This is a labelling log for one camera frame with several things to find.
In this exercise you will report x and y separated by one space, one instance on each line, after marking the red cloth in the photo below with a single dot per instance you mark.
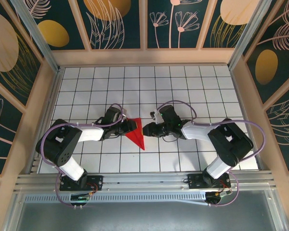
137 134

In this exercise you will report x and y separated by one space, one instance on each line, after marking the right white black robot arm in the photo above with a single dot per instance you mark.
195 131

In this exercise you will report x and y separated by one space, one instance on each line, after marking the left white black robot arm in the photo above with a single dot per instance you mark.
91 133

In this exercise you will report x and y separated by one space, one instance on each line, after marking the grey metal sheet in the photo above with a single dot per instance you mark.
144 216

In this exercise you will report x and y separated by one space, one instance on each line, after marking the teal panel with pink flowers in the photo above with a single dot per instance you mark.
173 24

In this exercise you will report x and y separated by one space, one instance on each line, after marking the teal panel with orange disc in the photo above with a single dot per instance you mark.
106 24

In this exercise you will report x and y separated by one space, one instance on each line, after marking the teal panel with yellow oval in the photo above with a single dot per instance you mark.
53 33

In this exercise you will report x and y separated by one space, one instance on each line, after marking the teal panel oval and fern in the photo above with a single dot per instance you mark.
267 67

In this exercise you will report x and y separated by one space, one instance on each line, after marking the teal panel cream disc feather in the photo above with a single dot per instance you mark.
231 24

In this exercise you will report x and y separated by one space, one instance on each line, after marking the teal panel with outlined tulip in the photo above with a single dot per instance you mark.
2 134

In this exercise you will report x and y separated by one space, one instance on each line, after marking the teal panel with pink fern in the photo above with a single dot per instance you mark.
284 125

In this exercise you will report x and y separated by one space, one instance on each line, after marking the teal panel cream disc gold lines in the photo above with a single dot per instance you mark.
4 48

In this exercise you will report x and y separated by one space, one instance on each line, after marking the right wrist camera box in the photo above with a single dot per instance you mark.
156 115

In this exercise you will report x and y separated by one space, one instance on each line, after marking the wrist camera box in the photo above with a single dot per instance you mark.
125 113
156 115

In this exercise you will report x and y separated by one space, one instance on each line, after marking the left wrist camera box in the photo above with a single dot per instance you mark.
125 113

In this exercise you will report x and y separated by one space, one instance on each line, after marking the left aluminium side rail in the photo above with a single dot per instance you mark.
52 96

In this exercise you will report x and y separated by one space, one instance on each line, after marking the aluminium side rail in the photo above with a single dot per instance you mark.
52 96
249 125

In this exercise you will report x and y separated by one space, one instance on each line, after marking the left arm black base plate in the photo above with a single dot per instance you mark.
97 180

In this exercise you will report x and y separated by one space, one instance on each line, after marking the long aluminium mounting rail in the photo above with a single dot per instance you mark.
144 180

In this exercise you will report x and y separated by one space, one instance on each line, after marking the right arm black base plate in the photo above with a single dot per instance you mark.
193 181

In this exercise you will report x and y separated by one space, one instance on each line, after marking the right aluminium side rail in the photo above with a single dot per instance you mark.
249 125

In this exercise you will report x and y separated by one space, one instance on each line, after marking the left aluminium corner post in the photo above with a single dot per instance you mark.
36 33

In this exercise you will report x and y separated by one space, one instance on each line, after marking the aluminium corner post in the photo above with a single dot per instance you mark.
36 33
249 33

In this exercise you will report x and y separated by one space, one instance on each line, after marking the right aluminium corner post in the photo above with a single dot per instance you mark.
249 33

